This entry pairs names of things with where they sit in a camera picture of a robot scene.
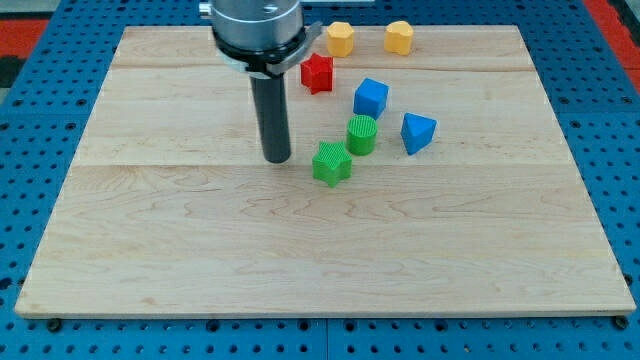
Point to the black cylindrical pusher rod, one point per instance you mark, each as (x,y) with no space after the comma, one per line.
(269,97)

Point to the green star block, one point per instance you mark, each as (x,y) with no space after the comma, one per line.
(332,163)

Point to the red star block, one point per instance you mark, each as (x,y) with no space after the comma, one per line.
(317,73)

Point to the light wooden board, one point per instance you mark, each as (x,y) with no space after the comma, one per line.
(169,210)

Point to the yellow hexagon block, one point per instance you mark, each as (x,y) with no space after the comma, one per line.
(340,39)

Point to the green cylinder block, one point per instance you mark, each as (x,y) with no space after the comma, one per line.
(361,135)

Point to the blue cube block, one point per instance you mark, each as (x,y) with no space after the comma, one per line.
(370,98)

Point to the yellow heart block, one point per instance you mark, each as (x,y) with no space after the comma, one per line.
(398,38)

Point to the blue triangle block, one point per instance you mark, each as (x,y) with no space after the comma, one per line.
(417,132)

